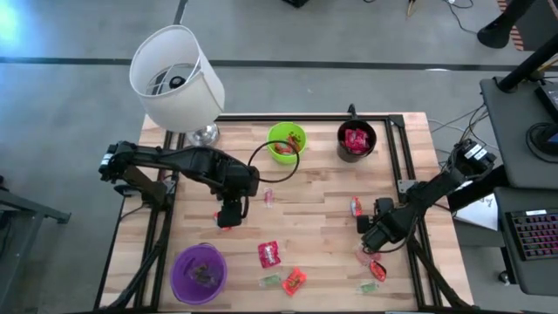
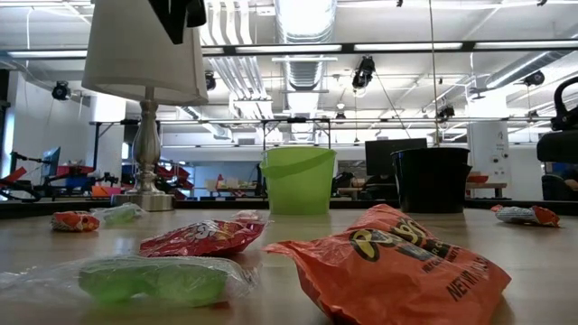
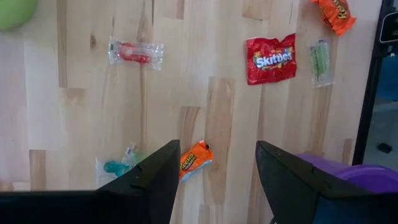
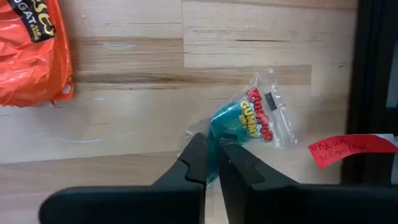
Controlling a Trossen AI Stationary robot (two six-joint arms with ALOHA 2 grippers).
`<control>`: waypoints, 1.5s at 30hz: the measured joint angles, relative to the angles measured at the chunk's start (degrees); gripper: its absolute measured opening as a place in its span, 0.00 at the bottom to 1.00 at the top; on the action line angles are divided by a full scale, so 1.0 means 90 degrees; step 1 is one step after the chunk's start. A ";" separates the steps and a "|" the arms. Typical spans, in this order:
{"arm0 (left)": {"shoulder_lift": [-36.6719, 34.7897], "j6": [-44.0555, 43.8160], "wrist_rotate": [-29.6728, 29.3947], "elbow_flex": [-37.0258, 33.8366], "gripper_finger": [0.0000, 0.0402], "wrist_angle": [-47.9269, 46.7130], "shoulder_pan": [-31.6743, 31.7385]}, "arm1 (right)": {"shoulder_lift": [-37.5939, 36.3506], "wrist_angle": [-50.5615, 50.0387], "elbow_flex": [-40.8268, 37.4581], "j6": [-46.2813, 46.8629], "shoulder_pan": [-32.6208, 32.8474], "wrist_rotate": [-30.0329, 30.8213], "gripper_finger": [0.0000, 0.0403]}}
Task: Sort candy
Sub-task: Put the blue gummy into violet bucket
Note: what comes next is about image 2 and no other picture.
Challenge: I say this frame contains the black plastic bucket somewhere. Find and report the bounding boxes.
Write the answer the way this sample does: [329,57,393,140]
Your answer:
[390,146,473,214]

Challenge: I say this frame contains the orange Reese's packet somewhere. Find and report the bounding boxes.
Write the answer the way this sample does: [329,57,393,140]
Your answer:
[262,203,513,325]
[490,203,562,228]

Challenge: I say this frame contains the red Skittles packet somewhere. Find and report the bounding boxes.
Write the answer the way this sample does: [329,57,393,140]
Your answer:
[138,218,268,258]

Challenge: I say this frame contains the small orange candy packet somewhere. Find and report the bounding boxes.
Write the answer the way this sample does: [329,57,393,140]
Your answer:
[51,210,101,233]

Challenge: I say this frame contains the black office chair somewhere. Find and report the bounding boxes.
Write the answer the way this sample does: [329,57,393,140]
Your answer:
[540,173,578,202]

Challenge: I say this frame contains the black overhead beam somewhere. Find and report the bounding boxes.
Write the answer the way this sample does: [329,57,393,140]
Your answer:
[0,39,578,60]

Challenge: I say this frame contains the silver ventilation duct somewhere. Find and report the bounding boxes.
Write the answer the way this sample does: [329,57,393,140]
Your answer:
[273,0,339,94]

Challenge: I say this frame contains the green plastic bucket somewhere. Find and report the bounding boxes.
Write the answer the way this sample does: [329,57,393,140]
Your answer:
[259,146,338,216]

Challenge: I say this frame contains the black aluminium frame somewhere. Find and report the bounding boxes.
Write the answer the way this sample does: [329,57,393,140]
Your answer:
[0,197,578,221]

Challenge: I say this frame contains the black monitor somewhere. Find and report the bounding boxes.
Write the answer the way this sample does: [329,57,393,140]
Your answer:
[364,137,428,178]

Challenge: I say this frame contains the green candy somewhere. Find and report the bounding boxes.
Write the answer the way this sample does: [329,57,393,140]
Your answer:
[92,201,148,227]
[0,255,261,311]

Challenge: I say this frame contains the red object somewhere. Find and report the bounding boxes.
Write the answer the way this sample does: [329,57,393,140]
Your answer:
[232,209,267,223]

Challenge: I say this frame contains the white shade table lamp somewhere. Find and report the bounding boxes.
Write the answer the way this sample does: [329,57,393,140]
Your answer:
[80,0,210,212]

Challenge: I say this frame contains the thin hanging cord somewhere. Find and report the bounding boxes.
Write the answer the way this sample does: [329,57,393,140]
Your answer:
[427,0,441,148]

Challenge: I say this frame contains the blue monitor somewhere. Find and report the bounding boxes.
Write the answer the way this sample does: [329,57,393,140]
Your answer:
[41,146,62,180]

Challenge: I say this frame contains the red storage bins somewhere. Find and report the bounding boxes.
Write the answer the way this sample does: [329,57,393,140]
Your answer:
[148,162,193,200]

